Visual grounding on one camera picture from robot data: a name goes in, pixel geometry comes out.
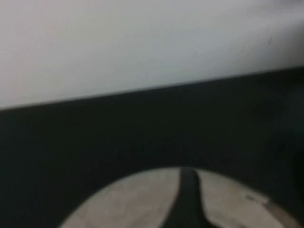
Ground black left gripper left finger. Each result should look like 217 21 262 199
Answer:
165 167 190 228

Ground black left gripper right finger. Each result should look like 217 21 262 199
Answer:
189 167 216 228

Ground steel lid with black knob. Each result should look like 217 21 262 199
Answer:
58 167 304 228

